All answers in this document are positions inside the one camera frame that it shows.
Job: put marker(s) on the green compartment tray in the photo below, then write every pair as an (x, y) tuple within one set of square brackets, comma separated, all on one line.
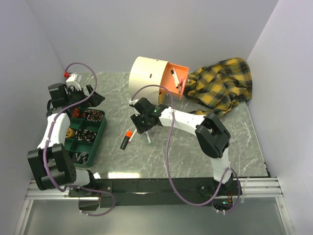
[(73, 146)]

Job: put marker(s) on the yellow plaid cloth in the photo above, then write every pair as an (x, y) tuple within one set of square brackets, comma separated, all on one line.
[(220, 87)]

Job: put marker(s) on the yellow rubber bands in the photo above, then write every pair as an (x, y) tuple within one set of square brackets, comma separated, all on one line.
[(70, 133)]

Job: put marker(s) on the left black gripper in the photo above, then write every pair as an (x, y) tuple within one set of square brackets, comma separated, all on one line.
[(94, 101)]

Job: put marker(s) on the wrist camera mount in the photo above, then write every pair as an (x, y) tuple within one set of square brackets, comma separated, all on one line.
[(73, 80), (133, 102)]

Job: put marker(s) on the green cap marker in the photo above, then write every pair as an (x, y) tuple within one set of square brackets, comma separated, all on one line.
[(148, 138)]

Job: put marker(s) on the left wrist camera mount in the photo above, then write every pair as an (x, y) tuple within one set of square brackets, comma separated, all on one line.
[(73, 80)]

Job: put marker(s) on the black cap marker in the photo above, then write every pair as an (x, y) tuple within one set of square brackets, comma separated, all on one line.
[(175, 78)]

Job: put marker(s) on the pink cap marker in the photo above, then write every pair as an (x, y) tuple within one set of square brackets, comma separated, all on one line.
[(181, 84)]

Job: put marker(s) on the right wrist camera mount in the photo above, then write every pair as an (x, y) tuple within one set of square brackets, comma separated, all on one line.
[(133, 102)]

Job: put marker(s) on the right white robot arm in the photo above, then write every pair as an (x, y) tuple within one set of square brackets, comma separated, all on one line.
[(212, 135)]

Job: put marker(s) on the round drawer organizer box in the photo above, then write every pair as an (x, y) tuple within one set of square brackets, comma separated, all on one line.
[(151, 78)]

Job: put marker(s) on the orange black highlighter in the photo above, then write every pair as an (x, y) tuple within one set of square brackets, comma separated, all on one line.
[(126, 140)]

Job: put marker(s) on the orange rubber bands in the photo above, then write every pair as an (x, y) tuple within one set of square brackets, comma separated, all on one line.
[(76, 113)]

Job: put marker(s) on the purple cap marker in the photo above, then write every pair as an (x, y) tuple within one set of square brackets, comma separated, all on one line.
[(133, 135)]

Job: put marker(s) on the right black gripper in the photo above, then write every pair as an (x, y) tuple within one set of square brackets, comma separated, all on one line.
[(141, 129)]

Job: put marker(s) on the black base beam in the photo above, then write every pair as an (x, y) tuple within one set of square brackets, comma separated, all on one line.
[(152, 192)]

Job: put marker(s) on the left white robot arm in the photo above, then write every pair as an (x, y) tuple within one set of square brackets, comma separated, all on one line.
[(50, 163)]

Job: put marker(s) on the black binder clips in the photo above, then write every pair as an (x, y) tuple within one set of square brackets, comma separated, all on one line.
[(80, 158)]

